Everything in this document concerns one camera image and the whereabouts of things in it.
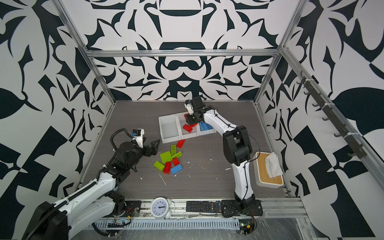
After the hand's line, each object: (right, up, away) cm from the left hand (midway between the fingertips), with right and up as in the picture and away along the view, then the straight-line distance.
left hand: (152, 136), depth 81 cm
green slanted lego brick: (+12, -12, +10) cm, 20 cm away
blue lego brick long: (+32, +4, +21) cm, 39 cm away
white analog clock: (+6, -33, -8) cm, 35 cm away
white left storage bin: (+7, +3, +21) cm, 22 cm away
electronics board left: (-14, -41, -8) cm, 44 cm away
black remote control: (+27, -33, -7) cm, 44 cm away
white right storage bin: (+29, +1, +16) cm, 33 cm away
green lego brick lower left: (+2, -17, +6) cm, 18 cm away
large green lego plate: (+6, -13, +10) cm, 17 cm away
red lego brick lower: (+7, -18, +6) cm, 21 cm away
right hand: (+19, +10, +15) cm, 26 cm away
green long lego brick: (+10, -10, +13) cm, 19 cm away
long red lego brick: (+14, -6, +15) cm, 22 cm away
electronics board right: (+47, -41, -10) cm, 63 cm away
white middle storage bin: (+16, +1, +16) cm, 22 cm away
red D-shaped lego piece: (+21, +5, +16) cm, 26 cm away
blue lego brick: (+29, +4, +21) cm, 36 cm away
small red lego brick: (+12, -16, +8) cm, 21 cm away
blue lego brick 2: (+12, -19, +4) cm, 23 cm away
